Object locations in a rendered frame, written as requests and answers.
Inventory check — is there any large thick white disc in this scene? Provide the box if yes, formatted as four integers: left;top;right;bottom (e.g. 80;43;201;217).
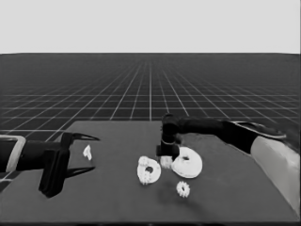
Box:
171;146;203;179

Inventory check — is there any small white T-shaped piece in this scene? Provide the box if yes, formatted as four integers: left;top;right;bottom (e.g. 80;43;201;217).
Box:
82;144;93;162

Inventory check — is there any white round carrier with pins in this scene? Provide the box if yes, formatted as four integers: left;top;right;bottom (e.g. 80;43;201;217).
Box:
136;155;163;186

